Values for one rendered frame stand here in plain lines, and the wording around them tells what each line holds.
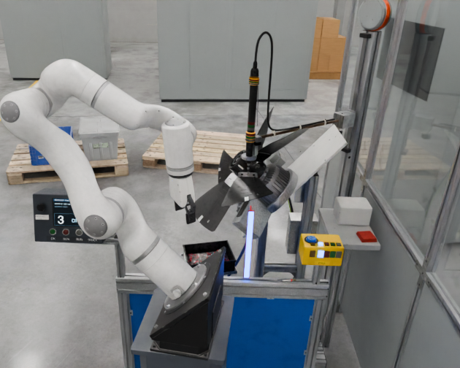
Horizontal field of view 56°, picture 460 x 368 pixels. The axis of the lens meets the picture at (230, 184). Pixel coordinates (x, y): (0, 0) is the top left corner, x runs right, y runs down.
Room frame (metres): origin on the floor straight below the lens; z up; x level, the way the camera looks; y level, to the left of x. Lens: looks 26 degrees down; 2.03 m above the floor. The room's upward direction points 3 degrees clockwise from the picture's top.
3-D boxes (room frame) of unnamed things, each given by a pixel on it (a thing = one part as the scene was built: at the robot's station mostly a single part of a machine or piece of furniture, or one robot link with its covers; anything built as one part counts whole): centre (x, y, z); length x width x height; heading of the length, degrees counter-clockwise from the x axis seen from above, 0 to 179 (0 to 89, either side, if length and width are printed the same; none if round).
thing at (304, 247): (1.47, -0.38, 1.02); 0.16 x 0.10 x 0.11; 91
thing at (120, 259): (1.46, 0.44, 0.96); 0.03 x 0.03 x 0.20; 1
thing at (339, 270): (1.95, -0.63, 0.42); 0.04 x 0.04 x 0.83; 1
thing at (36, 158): (4.38, 1.96, 0.25); 0.60 x 0.41 x 0.22; 17
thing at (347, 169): (2.25, -0.66, 0.90); 0.08 x 0.06 x 1.80; 36
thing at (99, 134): (4.53, 1.47, 0.31); 0.60 x 0.42 x 0.33; 17
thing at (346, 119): (2.20, -0.59, 1.36); 0.10 x 0.07 x 0.09; 126
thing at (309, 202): (1.97, -0.41, 0.58); 0.09 x 0.05 x 1.15; 1
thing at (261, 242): (1.96, -0.18, 0.46); 0.09 x 0.05 x 0.91; 1
